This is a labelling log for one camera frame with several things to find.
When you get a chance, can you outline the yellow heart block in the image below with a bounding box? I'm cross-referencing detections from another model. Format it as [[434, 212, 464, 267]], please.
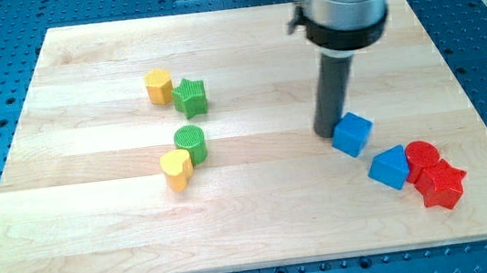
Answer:
[[160, 149, 195, 192]]

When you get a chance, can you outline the green cylinder block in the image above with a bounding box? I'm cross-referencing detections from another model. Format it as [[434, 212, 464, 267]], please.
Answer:
[[174, 125, 208, 165]]

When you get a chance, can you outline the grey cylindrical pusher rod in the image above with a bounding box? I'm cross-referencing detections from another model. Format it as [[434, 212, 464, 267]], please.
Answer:
[[313, 52, 354, 138]]

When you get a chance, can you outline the yellow pentagon block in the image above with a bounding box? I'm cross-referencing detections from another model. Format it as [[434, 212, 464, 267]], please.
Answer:
[[144, 68, 173, 105]]

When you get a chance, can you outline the blue cube block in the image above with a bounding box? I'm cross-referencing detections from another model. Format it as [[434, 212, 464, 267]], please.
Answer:
[[332, 112, 373, 158]]

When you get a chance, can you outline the green star block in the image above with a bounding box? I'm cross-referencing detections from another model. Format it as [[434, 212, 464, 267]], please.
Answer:
[[172, 78, 208, 119]]

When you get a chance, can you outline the red star block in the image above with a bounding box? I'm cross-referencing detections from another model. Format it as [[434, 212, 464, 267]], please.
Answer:
[[415, 160, 467, 210]]

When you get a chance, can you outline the wooden board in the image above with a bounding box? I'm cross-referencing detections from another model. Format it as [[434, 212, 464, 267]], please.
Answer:
[[0, 0, 487, 273]]

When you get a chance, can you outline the blue triangular prism block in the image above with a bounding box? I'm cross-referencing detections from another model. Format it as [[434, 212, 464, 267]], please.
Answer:
[[368, 144, 409, 190]]

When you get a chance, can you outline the red cylinder block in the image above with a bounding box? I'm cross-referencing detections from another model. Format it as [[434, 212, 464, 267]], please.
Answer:
[[404, 141, 440, 184]]

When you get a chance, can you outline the black clamp ring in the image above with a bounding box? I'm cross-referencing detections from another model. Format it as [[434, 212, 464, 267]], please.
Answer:
[[284, 0, 393, 58]]

